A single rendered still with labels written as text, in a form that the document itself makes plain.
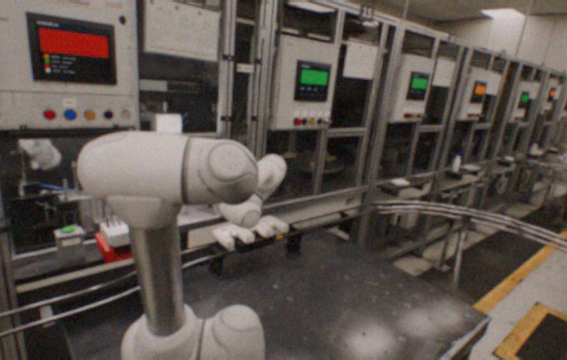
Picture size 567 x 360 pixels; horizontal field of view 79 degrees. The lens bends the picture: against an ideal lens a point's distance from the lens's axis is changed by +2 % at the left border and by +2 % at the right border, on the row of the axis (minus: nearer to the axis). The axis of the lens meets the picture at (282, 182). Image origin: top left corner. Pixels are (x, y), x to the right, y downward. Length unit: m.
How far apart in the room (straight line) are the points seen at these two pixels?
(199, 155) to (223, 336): 0.57
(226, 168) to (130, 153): 0.17
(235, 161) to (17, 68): 0.94
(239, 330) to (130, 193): 0.54
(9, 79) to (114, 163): 0.79
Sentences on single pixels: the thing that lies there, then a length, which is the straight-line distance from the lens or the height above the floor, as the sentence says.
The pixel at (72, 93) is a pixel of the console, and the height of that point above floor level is 1.49.
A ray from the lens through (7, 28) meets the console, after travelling 1.39.
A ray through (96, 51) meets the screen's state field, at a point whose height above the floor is 1.64.
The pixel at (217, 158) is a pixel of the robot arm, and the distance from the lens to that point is 0.58.
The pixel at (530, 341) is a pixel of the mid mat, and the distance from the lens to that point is 3.15.
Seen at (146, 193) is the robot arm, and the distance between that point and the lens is 0.65.
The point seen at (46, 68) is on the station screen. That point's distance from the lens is 1.37.
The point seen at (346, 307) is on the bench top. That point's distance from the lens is 1.61.
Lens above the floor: 1.62
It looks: 17 degrees down
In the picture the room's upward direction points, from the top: 6 degrees clockwise
